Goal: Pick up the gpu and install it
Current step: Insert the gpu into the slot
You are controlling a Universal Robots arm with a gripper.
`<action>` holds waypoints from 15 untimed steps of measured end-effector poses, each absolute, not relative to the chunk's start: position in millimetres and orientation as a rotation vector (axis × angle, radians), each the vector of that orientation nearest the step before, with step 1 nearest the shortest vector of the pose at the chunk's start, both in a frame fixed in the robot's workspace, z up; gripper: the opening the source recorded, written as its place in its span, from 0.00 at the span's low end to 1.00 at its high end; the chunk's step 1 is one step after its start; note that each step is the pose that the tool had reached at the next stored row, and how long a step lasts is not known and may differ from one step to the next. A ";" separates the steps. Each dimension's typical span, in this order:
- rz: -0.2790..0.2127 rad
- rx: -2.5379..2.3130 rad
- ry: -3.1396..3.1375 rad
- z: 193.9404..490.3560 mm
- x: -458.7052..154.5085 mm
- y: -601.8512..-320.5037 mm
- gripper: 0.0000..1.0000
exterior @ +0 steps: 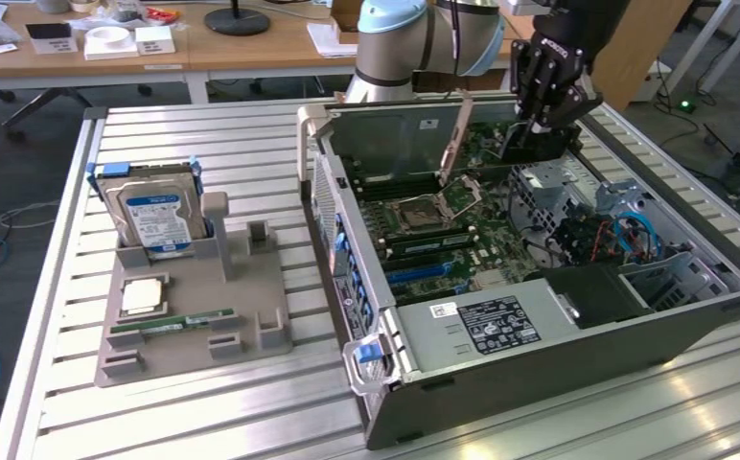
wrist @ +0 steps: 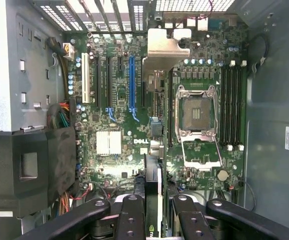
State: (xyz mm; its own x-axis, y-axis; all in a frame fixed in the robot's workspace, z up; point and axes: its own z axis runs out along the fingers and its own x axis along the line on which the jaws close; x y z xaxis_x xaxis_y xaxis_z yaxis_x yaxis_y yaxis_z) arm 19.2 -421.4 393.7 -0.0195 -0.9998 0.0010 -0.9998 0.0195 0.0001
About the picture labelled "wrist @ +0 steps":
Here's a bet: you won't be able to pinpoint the silver chipset heatsink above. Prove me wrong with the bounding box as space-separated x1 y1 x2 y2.
96 130 122 156

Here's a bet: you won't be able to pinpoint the open dark PC case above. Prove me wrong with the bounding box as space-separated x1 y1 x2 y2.
0 0 289 227

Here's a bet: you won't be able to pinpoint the black wire loop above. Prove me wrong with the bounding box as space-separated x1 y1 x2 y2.
249 33 271 67

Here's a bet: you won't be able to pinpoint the coloured power wire bundle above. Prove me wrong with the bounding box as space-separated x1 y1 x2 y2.
46 99 72 130

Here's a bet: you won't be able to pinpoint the thin black wire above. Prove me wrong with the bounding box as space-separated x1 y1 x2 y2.
243 181 258 212

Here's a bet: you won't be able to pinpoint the long black expansion slot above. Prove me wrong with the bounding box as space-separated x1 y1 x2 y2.
93 56 102 109
106 56 114 109

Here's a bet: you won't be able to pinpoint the green motherboard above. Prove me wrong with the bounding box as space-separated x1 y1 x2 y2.
64 14 250 199

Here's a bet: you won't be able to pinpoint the brown wire bundle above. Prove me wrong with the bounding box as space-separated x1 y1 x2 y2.
58 191 72 216

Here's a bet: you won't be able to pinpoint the RAM slot black clips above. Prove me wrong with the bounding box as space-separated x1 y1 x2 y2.
220 66 227 148
232 66 239 148

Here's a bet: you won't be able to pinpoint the white power connector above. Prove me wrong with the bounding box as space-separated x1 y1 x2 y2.
62 41 76 60

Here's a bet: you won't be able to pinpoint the grey power supply unit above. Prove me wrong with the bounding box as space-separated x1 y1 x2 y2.
0 0 66 133

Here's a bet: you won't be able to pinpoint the thin red wire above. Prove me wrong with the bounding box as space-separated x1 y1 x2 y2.
186 0 217 22

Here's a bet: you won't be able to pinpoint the yellow black wire bundle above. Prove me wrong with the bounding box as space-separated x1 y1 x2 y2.
48 36 70 101

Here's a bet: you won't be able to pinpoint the CPU socket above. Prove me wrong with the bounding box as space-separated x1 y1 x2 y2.
174 84 220 138

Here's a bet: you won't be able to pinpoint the coin cell battery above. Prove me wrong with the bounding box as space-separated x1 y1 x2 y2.
217 169 229 182

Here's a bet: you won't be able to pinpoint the white expansion slot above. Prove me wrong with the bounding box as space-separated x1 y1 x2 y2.
81 52 91 104

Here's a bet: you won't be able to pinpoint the wire locking lever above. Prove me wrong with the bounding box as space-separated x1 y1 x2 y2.
213 134 224 166

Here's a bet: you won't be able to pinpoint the blue expansion slot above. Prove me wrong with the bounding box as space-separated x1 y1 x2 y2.
128 55 137 112

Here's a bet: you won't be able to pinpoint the RAM slot white clips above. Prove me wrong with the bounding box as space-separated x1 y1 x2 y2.
237 60 247 151
225 60 236 151

